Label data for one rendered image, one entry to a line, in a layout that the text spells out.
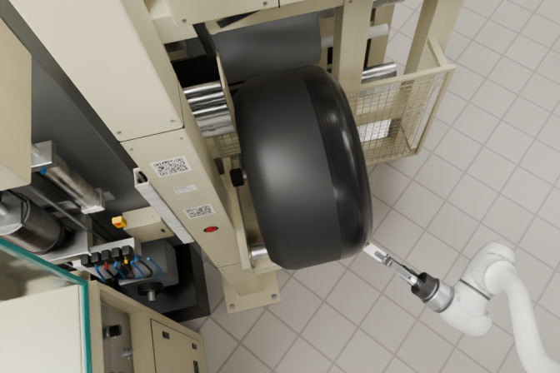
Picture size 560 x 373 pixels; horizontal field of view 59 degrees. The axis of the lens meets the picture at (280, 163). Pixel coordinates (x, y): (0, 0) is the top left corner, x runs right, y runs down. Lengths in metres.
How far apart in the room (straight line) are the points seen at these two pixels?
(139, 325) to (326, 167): 0.83
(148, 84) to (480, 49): 2.64
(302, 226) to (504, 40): 2.39
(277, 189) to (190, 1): 0.45
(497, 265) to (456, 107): 1.57
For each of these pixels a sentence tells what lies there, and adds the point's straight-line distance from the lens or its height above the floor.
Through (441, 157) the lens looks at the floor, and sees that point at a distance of 2.82.
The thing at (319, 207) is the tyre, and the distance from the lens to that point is 1.18.
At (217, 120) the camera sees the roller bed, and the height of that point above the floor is 1.01.
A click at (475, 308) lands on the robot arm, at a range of 1.60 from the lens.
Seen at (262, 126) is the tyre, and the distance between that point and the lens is 1.18.
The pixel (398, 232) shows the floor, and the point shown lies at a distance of 2.62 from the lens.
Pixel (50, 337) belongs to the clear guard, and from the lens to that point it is 1.15.
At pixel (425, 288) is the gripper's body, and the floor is 0.99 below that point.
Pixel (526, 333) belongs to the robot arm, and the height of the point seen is 1.18.
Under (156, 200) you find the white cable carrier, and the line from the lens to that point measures 1.28.
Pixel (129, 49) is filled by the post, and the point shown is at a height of 1.90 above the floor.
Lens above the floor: 2.47
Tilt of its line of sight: 65 degrees down
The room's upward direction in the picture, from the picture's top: 9 degrees counter-clockwise
